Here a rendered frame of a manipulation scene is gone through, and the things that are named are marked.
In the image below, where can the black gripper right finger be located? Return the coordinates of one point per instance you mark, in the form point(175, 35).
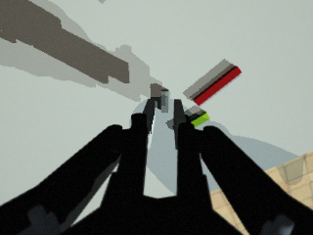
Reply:
point(262, 206)

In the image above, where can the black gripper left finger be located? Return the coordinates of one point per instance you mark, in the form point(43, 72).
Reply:
point(52, 206)

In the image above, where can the lime green rod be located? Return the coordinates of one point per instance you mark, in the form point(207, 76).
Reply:
point(199, 119)

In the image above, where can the red rod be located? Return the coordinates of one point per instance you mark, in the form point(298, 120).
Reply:
point(217, 85)

